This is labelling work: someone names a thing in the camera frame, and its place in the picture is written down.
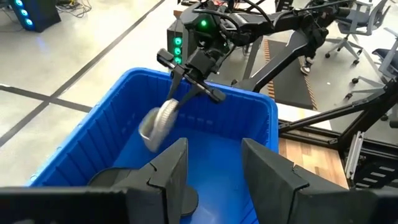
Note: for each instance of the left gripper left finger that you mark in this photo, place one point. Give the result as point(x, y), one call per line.
point(168, 186)

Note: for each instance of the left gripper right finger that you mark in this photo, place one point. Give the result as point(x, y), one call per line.
point(273, 193)

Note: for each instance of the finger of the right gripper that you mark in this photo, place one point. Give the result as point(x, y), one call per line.
point(191, 97)
point(175, 87)

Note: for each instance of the grey rubber slide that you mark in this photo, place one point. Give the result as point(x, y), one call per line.
point(161, 121)

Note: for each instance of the black rubber slide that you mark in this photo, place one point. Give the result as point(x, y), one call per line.
point(105, 177)

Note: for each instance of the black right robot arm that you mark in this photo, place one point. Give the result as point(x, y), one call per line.
point(280, 23)

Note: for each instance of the blue plastic bin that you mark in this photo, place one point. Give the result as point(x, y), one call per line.
point(102, 124)

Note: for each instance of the computer tower green lights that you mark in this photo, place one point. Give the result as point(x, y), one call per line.
point(178, 42)

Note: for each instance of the silver metal bar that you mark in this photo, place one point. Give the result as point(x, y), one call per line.
point(354, 155)

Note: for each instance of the dark floor mat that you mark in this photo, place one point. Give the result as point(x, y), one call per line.
point(289, 90)

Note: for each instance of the black box white labels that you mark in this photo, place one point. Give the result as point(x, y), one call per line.
point(373, 177)

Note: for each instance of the person's foot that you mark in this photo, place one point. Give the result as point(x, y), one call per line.
point(306, 67)

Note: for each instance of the computer tower blue lights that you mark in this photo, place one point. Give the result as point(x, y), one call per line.
point(43, 15)

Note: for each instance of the grey office chair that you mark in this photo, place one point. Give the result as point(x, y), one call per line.
point(388, 62)
point(357, 21)

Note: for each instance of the black aluminium table frame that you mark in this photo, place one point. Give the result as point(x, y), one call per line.
point(311, 137)

